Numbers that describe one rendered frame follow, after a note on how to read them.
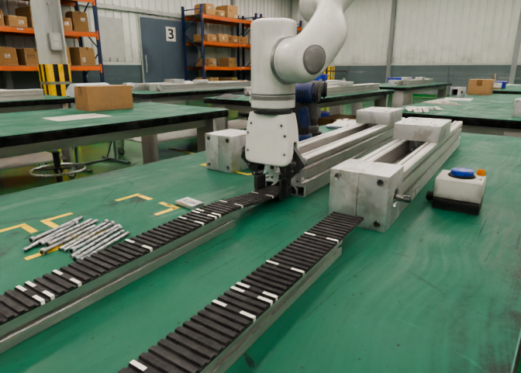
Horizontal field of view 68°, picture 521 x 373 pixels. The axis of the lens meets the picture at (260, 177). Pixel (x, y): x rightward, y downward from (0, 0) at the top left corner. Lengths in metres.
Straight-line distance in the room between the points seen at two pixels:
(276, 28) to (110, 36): 12.00
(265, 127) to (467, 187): 0.38
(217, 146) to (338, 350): 0.70
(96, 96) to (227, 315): 2.39
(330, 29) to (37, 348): 0.58
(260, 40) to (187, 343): 0.52
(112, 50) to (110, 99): 9.93
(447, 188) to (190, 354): 0.59
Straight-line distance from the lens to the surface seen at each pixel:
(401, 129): 1.05
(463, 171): 0.82
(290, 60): 0.66
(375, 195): 0.65
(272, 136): 0.73
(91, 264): 0.52
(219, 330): 0.37
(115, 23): 12.79
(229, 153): 0.99
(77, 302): 0.49
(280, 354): 0.40
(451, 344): 0.45
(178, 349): 0.36
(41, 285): 0.50
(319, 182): 0.86
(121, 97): 2.77
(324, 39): 0.68
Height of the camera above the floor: 1.04
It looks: 16 degrees down
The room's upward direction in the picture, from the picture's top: straight up
